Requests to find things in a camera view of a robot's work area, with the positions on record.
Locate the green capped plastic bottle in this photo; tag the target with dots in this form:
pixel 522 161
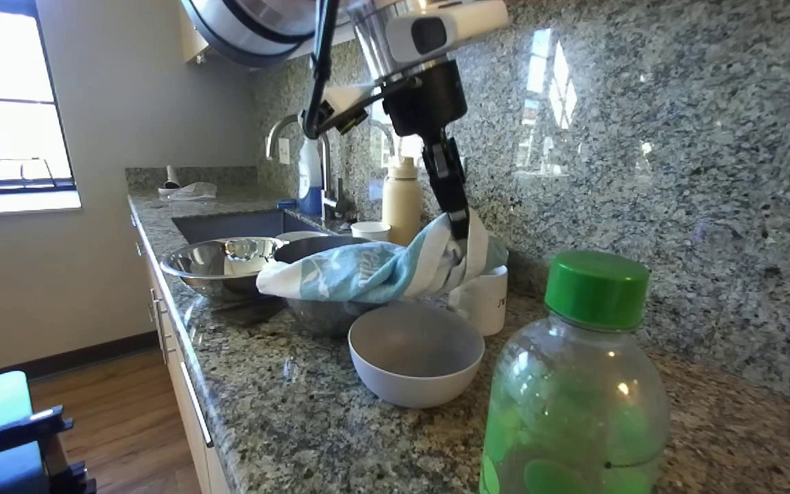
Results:
pixel 577 412

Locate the chrome sink faucet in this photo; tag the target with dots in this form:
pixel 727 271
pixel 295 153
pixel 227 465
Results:
pixel 273 139

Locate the steel kitchen sink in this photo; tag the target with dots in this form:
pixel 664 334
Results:
pixel 231 223

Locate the blue and white towel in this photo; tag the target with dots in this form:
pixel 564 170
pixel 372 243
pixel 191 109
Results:
pixel 369 271

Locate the clear soap bottle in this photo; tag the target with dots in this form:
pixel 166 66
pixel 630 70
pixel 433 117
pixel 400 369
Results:
pixel 309 168

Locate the black clamp stand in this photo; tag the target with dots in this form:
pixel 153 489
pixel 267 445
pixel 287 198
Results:
pixel 11 439

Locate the wide shallow silver bowl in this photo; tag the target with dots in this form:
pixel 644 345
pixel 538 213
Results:
pixel 217 264

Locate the blue sink caddy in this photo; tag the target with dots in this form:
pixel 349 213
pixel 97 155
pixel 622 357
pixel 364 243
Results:
pixel 309 203

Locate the beige thermos bottle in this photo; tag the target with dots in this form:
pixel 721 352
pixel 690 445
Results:
pixel 402 206

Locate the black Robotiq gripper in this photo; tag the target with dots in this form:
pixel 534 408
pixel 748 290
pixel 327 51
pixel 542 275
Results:
pixel 423 100

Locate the deep steel mixing bowl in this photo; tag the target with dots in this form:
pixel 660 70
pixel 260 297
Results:
pixel 321 316

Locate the white mug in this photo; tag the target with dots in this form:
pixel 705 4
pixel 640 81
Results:
pixel 483 306

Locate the grey bowl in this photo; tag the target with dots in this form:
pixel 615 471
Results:
pixel 412 361

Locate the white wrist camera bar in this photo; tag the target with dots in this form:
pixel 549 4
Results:
pixel 439 28

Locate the window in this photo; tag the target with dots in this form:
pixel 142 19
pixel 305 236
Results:
pixel 6 100

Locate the white rag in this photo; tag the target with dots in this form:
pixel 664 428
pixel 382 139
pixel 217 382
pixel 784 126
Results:
pixel 188 190

